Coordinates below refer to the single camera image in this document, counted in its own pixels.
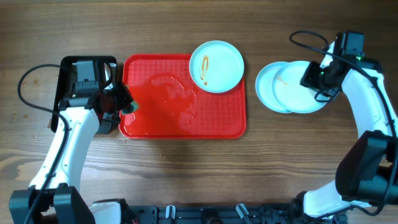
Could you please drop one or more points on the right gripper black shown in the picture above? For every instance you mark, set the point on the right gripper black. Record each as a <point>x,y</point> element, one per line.
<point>308,81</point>

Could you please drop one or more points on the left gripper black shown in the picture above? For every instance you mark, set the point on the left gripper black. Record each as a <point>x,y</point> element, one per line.
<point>125,98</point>

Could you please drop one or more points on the green yellow sponge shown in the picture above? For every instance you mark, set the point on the green yellow sponge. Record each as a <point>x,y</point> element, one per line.
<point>130,108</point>

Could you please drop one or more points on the white plate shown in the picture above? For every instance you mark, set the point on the white plate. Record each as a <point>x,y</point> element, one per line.
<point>216,66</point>
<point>291,94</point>
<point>263,87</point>

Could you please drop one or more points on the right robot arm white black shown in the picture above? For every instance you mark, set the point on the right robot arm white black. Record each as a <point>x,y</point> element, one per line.
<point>366,179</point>

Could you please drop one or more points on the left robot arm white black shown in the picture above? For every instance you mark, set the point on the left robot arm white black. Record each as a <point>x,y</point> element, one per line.
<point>53,196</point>

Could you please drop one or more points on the black water tray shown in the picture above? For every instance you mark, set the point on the black water tray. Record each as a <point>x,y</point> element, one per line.
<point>62,90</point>

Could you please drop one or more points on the red plastic tray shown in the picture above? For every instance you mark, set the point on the red plastic tray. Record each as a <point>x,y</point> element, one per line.
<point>171,106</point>

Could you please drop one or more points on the white plate top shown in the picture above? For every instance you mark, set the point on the white plate top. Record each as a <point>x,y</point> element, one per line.
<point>216,66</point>

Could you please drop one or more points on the black mounting rail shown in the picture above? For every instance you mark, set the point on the black mounting rail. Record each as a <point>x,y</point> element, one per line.
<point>277,213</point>

